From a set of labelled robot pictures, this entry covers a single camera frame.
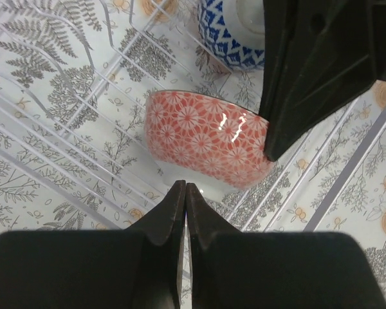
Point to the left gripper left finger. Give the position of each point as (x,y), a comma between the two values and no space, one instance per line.
(136,267)

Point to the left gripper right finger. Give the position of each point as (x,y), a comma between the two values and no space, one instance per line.
(234,269)

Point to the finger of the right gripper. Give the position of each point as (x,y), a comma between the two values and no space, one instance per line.
(320,56)

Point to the blue white patterned bowl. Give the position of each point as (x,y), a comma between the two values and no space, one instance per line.
(234,31)

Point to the red patterned bowl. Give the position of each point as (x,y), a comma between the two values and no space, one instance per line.
(207,135)

